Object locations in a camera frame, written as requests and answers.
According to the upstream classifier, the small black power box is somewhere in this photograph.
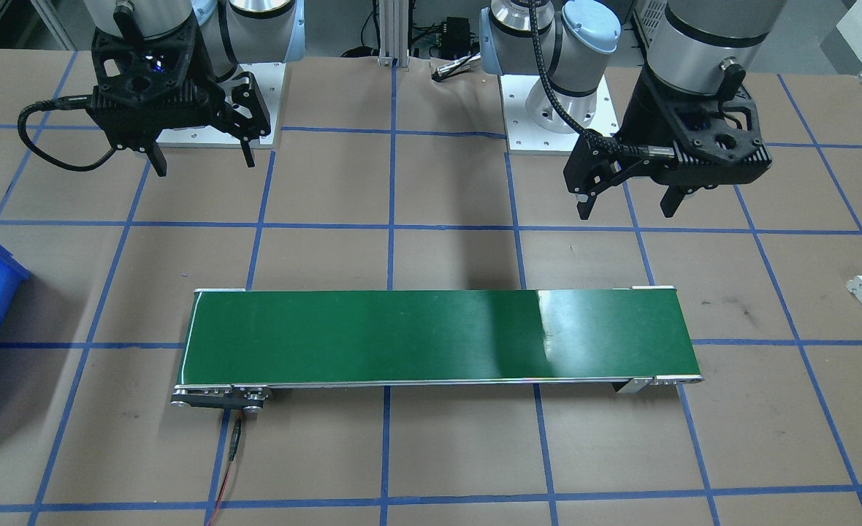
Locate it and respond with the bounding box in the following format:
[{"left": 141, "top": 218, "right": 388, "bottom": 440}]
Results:
[{"left": 442, "top": 16, "right": 476, "bottom": 52}]

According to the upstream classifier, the green conveyor belt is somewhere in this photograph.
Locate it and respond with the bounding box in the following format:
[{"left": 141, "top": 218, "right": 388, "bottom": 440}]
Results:
[{"left": 170, "top": 286, "right": 704, "bottom": 417}]

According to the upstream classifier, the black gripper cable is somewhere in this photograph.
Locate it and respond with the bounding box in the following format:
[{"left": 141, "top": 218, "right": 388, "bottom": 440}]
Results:
[
  {"left": 527, "top": 0, "right": 676, "bottom": 158},
  {"left": 18, "top": 94, "right": 121, "bottom": 173}
]

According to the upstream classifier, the silver cable connector plug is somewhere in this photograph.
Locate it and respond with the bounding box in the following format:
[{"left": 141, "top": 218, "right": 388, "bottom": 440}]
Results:
[{"left": 433, "top": 55, "right": 484, "bottom": 80}]

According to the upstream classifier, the red black conveyor wire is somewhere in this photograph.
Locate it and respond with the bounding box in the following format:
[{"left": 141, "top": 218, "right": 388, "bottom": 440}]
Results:
[{"left": 205, "top": 409, "right": 245, "bottom": 526}]

